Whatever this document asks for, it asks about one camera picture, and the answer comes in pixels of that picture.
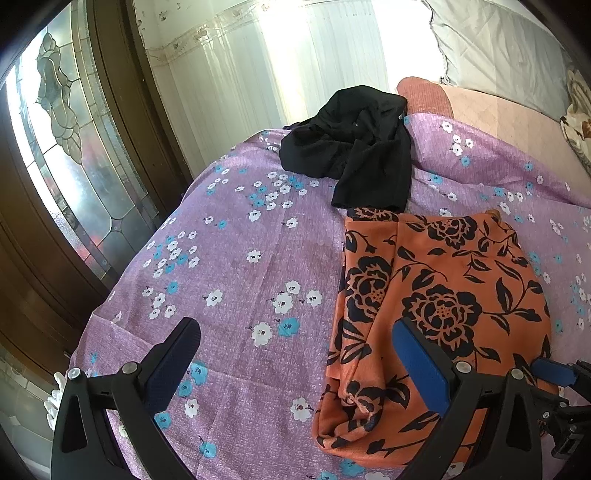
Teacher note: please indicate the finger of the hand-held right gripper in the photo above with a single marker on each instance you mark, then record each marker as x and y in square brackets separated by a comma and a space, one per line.
[551, 371]
[570, 424]

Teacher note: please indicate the grey pillow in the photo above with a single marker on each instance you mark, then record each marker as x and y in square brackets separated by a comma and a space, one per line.
[498, 46]

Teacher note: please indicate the orange black floral garment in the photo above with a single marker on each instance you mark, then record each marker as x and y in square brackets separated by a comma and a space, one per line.
[443, 300]

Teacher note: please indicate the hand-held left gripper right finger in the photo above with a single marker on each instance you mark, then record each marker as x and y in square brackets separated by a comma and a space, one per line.
[422, 364]

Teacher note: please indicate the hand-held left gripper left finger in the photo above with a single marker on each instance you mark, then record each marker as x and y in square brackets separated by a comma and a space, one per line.
[171, 364]

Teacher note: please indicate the brown cream patterned pillow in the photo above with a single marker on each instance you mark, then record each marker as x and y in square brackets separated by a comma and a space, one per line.
[579, 120]

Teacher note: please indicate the wooden stained glass door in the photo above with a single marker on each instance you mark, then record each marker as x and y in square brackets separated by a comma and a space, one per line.
[55, 161]

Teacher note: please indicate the pink mattress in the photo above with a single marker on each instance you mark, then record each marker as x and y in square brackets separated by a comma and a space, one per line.
[498, 115]

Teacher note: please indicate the white green object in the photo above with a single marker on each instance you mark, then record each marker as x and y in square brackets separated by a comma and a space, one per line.
[55, 401]

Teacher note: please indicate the purple floral bed sheet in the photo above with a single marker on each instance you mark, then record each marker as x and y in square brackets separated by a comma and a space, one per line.
[240, 258]

